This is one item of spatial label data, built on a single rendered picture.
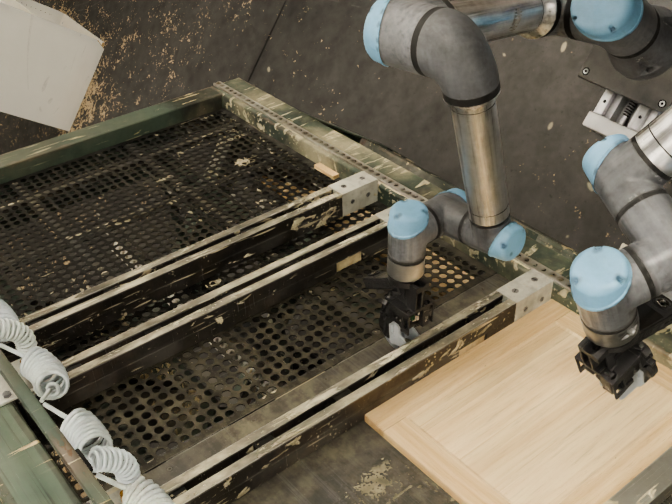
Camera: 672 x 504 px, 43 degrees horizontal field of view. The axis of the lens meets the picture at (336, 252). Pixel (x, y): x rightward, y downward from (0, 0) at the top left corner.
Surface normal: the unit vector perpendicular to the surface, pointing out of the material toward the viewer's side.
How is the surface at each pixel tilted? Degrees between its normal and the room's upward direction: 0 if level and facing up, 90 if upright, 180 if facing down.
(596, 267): 28
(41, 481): 56
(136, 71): 0
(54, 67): 90
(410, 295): 34
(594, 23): 7
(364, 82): 0
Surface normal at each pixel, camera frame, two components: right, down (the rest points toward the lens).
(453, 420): -0.02, -0.82
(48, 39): 0.61, 0.48
